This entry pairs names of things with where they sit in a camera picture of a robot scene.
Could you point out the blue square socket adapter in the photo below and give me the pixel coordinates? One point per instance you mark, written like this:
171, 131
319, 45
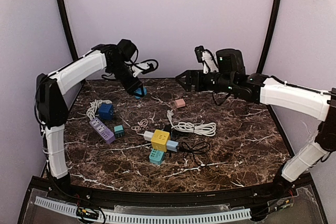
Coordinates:
140, 92

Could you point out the black power adapter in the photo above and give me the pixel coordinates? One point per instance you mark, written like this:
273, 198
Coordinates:
175, 134

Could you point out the light blue charger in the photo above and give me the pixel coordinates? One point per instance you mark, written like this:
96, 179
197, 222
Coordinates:
172, 146

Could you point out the dark blue cube adapter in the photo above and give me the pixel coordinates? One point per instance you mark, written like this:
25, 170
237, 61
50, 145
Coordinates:
106, 111

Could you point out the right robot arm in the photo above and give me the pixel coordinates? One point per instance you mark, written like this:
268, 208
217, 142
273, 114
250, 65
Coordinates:
224, 72

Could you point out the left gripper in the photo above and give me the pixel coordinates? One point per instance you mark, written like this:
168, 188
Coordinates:
133, 86

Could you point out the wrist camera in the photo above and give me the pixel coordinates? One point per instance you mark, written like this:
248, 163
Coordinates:
144, 67
207, 59

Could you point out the purple power strip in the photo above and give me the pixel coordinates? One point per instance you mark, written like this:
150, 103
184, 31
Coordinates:
104, 132

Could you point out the pink charger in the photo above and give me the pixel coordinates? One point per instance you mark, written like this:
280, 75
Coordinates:
179, 103

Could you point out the white slotted cable duct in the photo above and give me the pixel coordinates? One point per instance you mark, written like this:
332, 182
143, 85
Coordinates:
133, 214

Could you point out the small teal plug adapter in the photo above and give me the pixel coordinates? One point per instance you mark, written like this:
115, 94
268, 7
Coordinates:
119, 131

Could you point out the yellow cube socket adapter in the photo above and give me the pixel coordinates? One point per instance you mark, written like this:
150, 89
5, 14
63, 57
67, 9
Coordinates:
159, 140

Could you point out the white usb charger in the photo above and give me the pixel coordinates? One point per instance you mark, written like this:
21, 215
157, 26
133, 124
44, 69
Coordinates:
148, 135

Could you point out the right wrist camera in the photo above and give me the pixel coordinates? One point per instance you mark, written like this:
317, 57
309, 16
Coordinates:
207, 59

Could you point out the teal power strip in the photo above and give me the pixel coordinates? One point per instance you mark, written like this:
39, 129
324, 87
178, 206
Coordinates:
156, 157

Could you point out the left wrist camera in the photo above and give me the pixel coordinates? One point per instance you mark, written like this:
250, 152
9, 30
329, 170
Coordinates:
144, 67

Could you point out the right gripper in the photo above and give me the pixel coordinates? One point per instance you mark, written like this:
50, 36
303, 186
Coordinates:
196, 80

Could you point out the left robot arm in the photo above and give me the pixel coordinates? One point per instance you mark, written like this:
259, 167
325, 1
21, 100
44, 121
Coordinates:
51, 107

